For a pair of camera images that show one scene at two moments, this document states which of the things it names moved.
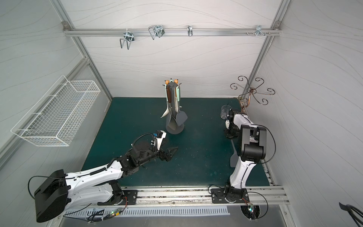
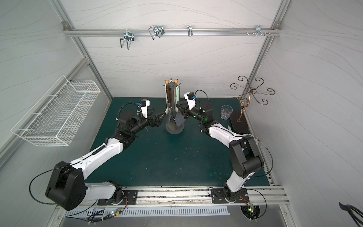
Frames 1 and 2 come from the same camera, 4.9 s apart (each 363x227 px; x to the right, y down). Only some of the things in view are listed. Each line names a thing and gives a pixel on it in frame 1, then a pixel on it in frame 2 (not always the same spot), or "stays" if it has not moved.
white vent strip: x=153 y=211 stays
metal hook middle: x=157 y=30 stays
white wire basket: x=56 y=117 stays
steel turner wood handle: x=167 y=82 stays
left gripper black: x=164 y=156 → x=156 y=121
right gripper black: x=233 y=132 → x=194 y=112
